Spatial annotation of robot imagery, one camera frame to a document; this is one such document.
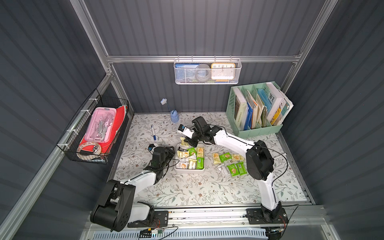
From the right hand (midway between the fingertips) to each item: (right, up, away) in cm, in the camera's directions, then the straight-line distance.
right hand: (189, 136), depth 91 cm
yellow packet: (+17, -14, +2) cm, 22 cm away
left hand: (-10, -7, -2) cm, 13 cm away
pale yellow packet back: (-4, -4, 0) cm, 6 cm away
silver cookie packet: (+21, -21, -3) cm, 29 cm away
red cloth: (-35, +12, -14) cm, 40 cm away
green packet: (+23, -13, +3) cm, 27 cm away
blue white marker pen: (-25, -1, +15) cm, 29 cm away
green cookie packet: (+27, -20, -2) cm, 34 cm away
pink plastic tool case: (-42, +6, -19) cm, 47 cm away
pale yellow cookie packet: (-4, -12, +2) cm, 13 cm away
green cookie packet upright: (+7, -16, -2) cm, 18 cm away
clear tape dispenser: (-47, -3, -25) cm, 53 cm away
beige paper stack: (+43, +18, +1) cm, 47 cm away
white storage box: (0, -15, -1) cm, 15 cm away
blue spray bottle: (-12, +15, +17) cm, 26 cm away
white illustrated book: (+59, +25, +2) cm, 64 cm away
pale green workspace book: (+33, +17, +2) cm, 37 cm away
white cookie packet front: (-4, -17, -2) cm, 18 cm away
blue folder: (+38, +12, +3) cm, 40 cm away
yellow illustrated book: (+60, +13, +11) cm, 63 cm away
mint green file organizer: (+48, +31, +9) cm, 58 cm away
